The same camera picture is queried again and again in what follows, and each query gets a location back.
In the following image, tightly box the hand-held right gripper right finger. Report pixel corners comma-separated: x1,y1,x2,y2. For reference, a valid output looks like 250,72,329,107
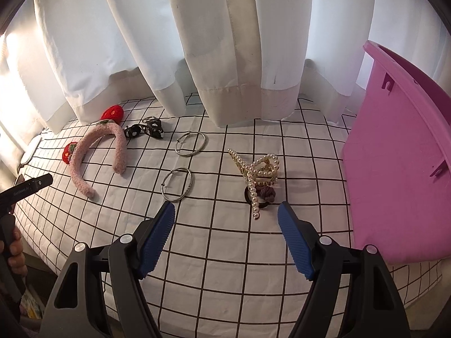
278,201,411,338

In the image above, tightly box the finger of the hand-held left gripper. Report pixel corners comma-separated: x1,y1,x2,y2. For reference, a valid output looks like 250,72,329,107
30,174,53,194

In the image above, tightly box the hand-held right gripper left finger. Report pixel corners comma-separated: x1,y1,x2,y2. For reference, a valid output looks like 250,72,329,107
40,202,176,338

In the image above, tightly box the pink strawberry headband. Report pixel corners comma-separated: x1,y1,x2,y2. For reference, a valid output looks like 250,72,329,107
63,105,128,198

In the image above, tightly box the dark hair tie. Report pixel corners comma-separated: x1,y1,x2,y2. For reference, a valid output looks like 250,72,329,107
244,186,279,206

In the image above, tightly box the medium silver bangle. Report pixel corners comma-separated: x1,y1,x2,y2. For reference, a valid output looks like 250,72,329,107
161,168,194,203

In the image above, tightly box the pearl claw hair clip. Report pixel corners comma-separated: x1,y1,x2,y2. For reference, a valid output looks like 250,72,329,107
227,148,280,221

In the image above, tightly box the small silver bangle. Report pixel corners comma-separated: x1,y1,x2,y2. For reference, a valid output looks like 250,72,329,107
175,131,207,157

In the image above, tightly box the black polka-dot bow keyring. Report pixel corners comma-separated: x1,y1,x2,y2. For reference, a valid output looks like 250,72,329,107
124,116,164,140

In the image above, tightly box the pink plastic basin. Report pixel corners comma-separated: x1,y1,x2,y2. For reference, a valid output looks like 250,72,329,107
341,40,451,264

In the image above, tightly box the person's left hand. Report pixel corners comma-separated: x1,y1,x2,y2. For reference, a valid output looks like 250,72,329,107
0,224,28,279

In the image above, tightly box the white flat device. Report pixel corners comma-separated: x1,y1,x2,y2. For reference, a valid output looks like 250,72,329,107
19,137,45,168

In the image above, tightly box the white black-checked tablecloth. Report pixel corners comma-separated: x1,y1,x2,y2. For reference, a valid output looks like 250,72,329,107
14,92,445,338

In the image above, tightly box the colourful printed bag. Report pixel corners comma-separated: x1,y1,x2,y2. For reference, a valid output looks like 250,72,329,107
19,289,45,321

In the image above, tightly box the cream curtain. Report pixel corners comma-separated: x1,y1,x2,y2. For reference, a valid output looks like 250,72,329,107
164,0,308,128

